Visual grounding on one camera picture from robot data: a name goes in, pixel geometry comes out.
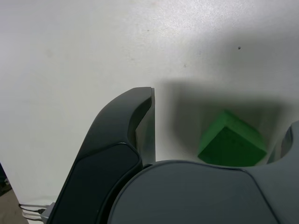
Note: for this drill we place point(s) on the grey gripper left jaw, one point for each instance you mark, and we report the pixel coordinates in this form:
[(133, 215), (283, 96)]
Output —
[(109, 144)]

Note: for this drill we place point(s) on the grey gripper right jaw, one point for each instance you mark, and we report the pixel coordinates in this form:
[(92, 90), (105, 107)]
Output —
[(198, 196)]

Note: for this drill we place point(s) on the green cube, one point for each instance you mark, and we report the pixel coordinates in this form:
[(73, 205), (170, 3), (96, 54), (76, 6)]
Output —
[(229, 142)]

